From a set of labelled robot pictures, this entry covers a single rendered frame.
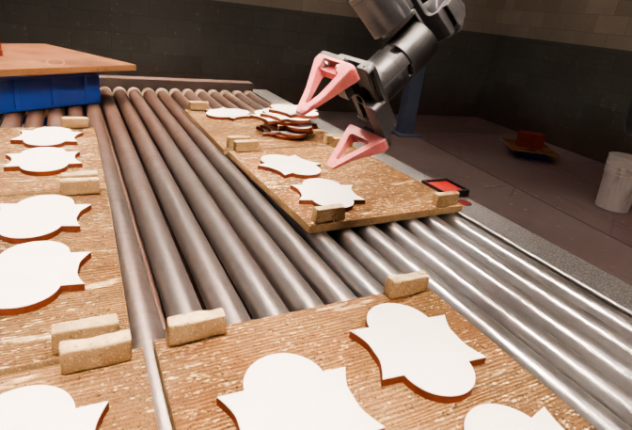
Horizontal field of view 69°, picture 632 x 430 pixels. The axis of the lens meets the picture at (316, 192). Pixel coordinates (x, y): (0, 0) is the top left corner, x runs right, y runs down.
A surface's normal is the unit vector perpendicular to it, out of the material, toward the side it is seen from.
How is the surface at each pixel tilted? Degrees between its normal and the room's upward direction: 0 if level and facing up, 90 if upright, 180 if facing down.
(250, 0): 90
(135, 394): 0
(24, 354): 0
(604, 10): 90
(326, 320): 0
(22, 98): 90
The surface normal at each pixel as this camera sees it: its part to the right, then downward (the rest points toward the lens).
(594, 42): -0.93, 0.03
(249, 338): 0.11, -0.92
